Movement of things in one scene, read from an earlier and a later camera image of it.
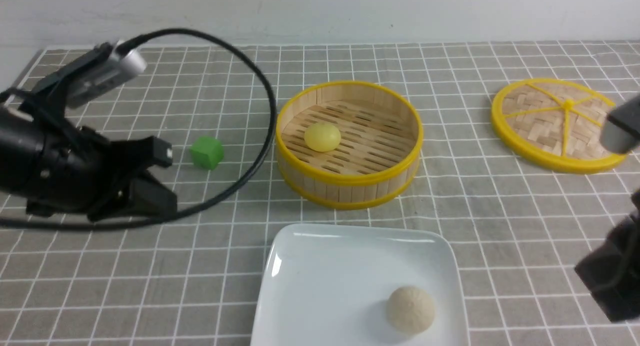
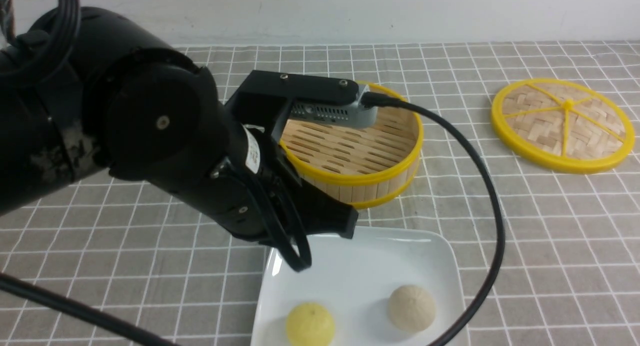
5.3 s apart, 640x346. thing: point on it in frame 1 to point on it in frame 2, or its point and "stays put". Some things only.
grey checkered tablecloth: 194,277 stays put
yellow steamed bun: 322,137 to 310,324
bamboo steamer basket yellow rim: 348,145 stays put
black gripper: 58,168 to 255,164
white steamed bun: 410,309 stays put
